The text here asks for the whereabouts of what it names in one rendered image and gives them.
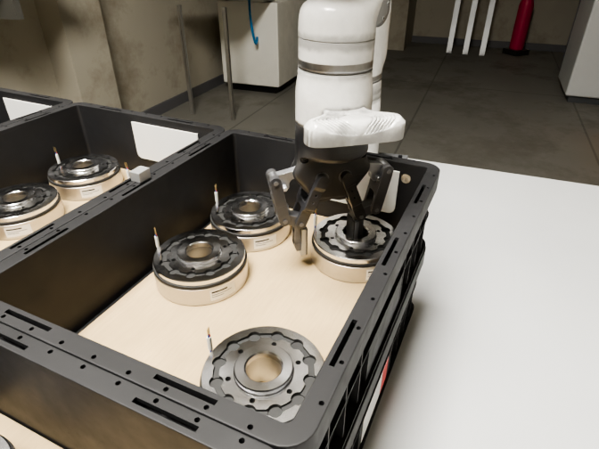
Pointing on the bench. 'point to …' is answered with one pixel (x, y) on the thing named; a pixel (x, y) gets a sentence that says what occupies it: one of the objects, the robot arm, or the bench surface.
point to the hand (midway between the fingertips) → (327, 237)
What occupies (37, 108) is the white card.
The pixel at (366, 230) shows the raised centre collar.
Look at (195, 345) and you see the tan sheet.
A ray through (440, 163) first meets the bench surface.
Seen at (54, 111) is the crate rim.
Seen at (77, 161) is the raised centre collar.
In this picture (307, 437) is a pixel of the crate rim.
